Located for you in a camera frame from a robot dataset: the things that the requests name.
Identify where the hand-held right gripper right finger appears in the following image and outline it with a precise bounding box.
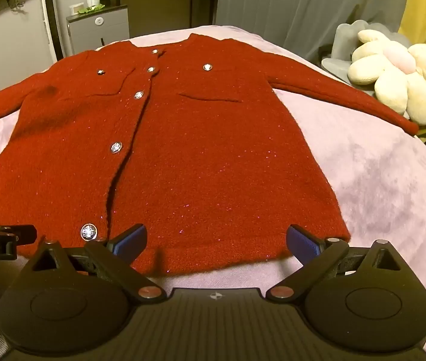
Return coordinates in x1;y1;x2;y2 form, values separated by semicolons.
266;224;405;303

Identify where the grey curtain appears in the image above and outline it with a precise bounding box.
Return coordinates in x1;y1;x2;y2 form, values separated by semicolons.
213;0;414;64

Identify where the red knit cardigan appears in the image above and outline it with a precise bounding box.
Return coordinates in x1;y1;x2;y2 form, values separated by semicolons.
0;33;420;276

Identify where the grey plush pillow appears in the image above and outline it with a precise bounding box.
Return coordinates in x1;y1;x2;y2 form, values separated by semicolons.
321;20;411;85

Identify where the white tower fan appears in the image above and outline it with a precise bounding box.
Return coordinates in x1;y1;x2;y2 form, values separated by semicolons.
35;0;63;64

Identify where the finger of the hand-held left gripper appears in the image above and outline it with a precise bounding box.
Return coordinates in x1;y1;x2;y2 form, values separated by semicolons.
0;224;38;245

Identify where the cream flower plush pillow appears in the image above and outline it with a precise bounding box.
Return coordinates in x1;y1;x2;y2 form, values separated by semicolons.
348;29;426;125

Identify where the pink plush blanket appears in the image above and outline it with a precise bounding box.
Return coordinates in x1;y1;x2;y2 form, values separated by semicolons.
0;25;426;309

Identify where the grey drawer cabinet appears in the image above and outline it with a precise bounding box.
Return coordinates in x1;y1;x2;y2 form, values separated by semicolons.
66;5;130;56

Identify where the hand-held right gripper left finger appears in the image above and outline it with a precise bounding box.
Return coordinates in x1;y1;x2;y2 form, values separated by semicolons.
22;224;166;302

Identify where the green leaf-shaped tray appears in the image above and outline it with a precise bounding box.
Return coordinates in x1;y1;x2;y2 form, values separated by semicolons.
77;4;105;15

